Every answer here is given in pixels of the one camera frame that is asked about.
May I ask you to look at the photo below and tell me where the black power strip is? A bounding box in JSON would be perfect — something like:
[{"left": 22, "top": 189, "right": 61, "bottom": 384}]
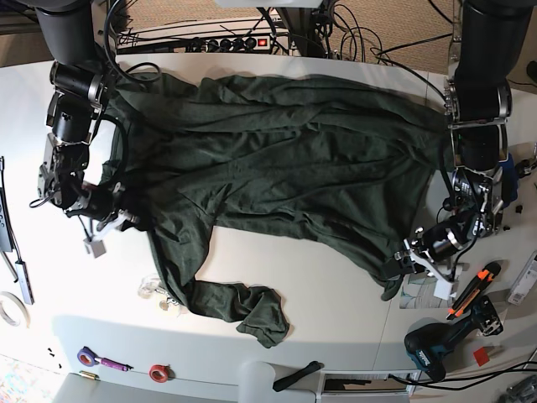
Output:
[{"left": 185, "top": 36, "right": 271, "bottom": 54}]

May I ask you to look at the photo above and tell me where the red square card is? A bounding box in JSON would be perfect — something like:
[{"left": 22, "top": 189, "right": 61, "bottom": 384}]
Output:
[{"left": 473, "top": 347, "right": 490, "bottom": 367}]

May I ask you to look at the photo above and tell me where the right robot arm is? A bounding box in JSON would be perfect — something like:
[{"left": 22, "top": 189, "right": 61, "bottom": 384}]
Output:
[{"left": 27, "top": 1, "right": 146, "bottom": 258}]

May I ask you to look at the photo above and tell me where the grey usb hub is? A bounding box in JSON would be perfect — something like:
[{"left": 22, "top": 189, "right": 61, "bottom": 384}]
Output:
[{"left": 15, "top": 259, "right": 34, "bottom": 306}]

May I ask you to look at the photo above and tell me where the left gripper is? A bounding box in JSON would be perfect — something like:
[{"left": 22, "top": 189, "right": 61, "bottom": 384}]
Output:
[{"left": 383, "top": 226, "right": 465, "bottom": 301}]

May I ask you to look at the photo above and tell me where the dark green t-shirt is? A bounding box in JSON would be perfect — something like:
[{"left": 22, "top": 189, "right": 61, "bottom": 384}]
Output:
[{"left": 107, "top": 74, "right": 452, "bottom": 348}]

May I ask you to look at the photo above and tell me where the dark remote control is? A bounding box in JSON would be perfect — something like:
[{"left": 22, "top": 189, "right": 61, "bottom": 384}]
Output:
[{"left": 0, "top": 188, "right": 13, "bottom": 253}]

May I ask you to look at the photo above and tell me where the red tape roll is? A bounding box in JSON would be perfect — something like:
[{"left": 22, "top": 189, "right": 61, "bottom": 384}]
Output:
[{"left": 149, "top": 364, "right": 169, "bottom": 383}]

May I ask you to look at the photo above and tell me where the blue box with black knob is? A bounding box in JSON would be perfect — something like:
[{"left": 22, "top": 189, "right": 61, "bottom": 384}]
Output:
[{"left": 500, "top": 154, "right": 519, "bottom": 208}]

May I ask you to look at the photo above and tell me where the orange black utility knife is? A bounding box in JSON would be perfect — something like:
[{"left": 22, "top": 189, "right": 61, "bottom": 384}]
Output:
[{"left": 446, "top": 261, "right": 502, "bottom": 321}]

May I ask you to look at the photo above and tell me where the purple marker pen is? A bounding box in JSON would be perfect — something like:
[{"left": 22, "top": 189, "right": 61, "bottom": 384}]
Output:
[{"left": 96, "top": 358, "right": 133, "bottom": 372}]

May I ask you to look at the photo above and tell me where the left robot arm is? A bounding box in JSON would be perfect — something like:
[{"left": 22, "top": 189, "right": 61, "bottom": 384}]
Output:
[{"left": 383, "top": 1, "right": 536, "bottom": 301}]

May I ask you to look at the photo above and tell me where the white tape roll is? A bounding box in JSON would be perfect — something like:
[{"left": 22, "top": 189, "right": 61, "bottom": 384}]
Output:
[{"left": 0, "top": 291, "right": 31, "bottom": 328}]

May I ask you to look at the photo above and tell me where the purple tape roll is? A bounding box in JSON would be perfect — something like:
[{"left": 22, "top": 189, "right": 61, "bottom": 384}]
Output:
[{"left": 77, "top": 347, "right": 98, "bottom": 367}]

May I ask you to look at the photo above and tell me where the black cordless drill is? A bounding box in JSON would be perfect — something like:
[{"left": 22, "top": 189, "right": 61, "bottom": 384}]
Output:
[{"left": 404, "top": 296, "right": 503, "bottom": 382}]

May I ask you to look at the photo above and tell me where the white rectangular device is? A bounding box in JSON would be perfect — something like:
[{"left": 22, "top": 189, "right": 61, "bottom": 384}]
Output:
[{"left": 507, "top": 254, "right": 536, "bottom": 306}]

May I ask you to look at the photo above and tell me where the gold green small cylinder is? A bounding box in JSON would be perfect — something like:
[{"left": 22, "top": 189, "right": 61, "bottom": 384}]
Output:
[{"left": 79, "top": 371, "right": 99, "bottom": 380}]

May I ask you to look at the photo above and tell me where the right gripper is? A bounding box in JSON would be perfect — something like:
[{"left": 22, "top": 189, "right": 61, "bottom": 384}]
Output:
[{"left": 65, "top": 182, "right": 141, "bottom": 257}]

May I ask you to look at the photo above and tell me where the paper instruction booklet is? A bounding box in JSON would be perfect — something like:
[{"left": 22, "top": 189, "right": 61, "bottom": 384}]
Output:
[{"left": 399, "top": 273, "right": 454, "bottom": 310}]

